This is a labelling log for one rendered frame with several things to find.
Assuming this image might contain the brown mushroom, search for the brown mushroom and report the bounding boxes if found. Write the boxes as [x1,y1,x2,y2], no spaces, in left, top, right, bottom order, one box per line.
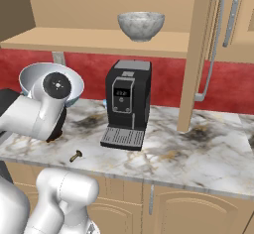
[68,149,84,164]

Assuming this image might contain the brown sweet potato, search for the brown sweet potato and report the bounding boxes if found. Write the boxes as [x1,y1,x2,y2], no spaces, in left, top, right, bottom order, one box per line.
[46,129,64,144]

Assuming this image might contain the grey marbled bowl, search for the grey marbled bowl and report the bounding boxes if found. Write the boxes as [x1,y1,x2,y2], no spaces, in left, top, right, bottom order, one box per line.
[116,11,166,43]

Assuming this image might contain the pale blue grey bowl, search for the pale blue grey bowl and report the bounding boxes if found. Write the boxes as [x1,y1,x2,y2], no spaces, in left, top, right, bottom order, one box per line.
[18,61,85,109]

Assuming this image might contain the black coffee machine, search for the black coffee machine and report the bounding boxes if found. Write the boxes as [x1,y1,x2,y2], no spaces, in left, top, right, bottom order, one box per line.
[99,58,153,152]

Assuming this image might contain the open tan cupboard door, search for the open tan cupboard door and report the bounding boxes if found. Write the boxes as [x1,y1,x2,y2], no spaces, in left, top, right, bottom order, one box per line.
[176,0,216,134]

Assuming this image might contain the tan base cupboard door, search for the tan base cupboard door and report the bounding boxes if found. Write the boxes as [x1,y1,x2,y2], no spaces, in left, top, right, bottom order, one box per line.
[153,184,254,234]
[84,175,144,234]

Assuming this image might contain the closed tan cupboard door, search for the closed tan cupboard door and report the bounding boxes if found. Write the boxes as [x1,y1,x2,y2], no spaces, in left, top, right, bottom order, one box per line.
[211,0,254,64]

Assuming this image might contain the grey wall socket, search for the grey wall socket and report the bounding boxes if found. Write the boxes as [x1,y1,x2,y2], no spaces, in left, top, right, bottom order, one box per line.
[51,51,65,66]

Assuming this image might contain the short grey base cupboard handle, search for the short grey base cupboard handle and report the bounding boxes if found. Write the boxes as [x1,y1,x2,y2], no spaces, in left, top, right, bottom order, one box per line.
[148,183,156,216]

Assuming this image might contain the tan open wall cupboard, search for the tan open wall cupboard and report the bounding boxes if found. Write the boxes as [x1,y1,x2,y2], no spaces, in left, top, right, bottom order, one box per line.
[0,0,200,59]

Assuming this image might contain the long grey cupboard handle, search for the long grey cupboard handle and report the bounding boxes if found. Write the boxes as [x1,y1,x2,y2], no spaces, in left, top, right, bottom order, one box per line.
[193,0,226,103]

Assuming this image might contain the curved grey cupboard handle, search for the curved grey cupboard handle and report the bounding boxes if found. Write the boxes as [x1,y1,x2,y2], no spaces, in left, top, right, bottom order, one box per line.
[221,0,245,49]

